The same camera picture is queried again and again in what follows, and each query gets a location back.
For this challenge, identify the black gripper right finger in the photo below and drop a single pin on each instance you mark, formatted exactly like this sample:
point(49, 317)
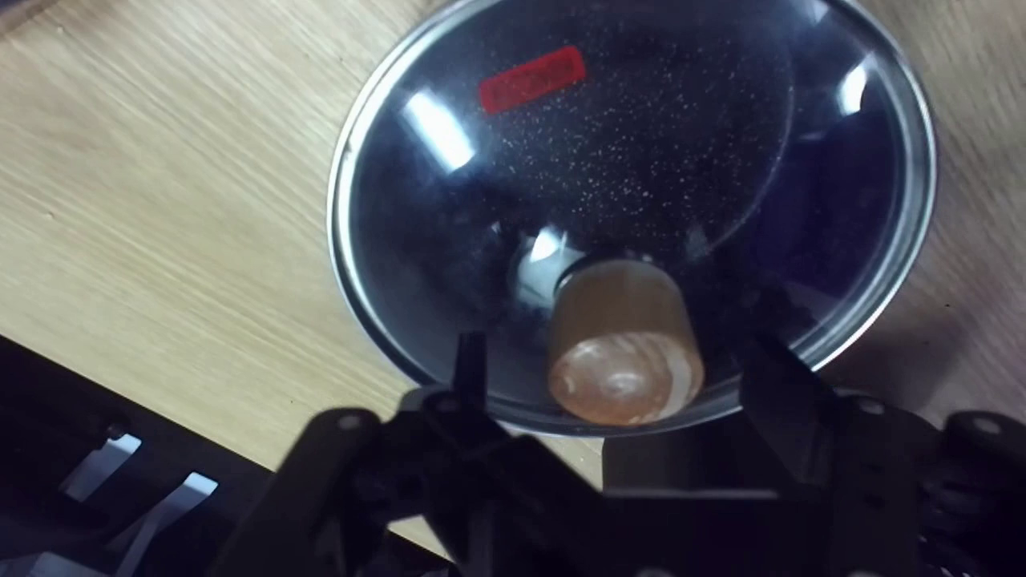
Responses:
point(790, 412)

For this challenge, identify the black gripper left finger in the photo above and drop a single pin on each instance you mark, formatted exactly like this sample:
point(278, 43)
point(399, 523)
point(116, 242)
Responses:
point(474, 380)

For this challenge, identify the glass lid with wooden knob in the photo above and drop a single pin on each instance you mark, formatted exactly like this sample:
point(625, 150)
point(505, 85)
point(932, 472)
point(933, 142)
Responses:
point(629, 212)

